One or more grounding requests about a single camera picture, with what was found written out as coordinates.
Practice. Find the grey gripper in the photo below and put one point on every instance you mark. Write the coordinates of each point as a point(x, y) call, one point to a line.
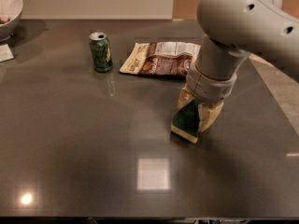
point(209, 85)

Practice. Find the green and yellow sponge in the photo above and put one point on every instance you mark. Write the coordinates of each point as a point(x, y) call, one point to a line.
point(185, 123)

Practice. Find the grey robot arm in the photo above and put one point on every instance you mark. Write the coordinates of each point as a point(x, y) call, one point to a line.
point(233, 30)

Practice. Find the brown chip bag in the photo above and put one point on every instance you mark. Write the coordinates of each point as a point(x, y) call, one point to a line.
point(161, 59)

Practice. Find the green soda can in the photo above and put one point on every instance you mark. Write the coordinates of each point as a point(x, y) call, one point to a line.
point(101, 52)

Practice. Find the white paper napkin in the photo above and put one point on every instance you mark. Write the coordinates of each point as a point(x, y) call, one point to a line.
point(5, 53)

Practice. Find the white bowl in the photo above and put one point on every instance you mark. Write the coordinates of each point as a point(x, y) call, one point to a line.
point(10, 14)

